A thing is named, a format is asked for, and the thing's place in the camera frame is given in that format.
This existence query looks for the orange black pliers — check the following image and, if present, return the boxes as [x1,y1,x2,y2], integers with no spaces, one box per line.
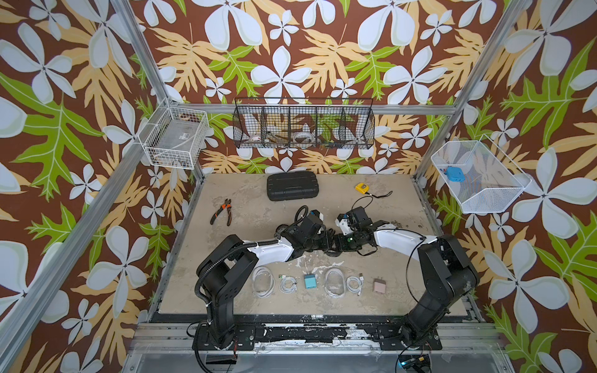
[210,198,233,226]

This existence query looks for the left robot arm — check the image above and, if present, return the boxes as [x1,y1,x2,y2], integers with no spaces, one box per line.
[194,211,336,349]

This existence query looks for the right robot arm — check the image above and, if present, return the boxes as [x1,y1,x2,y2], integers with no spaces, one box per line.
[333,207,480,348]

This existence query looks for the white wire basket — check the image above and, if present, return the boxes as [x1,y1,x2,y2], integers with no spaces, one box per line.
[137,99,211,170]

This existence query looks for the pink charger lower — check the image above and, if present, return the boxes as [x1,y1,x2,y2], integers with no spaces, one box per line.
[373,278,387,295]

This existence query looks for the white mesh basket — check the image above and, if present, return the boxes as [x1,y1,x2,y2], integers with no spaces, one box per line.
[432,135,532,214]

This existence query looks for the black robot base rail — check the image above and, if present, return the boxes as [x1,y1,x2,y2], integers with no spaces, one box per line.
[190,314,444,351]

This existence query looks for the black hard case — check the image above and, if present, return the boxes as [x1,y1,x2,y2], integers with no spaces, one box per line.
[266,171,320,201]

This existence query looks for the yellow tape measure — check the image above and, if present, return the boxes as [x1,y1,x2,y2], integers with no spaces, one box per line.
[355,183,393,199]

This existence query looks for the blue object in basket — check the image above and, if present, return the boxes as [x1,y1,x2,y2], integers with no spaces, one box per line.
[444,166,466,183]

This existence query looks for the teal charger lower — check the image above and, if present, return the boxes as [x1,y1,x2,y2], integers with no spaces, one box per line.
[304,274,317,289]

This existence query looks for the black wire basket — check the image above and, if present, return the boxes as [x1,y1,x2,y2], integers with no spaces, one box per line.
[232,97,376,149]

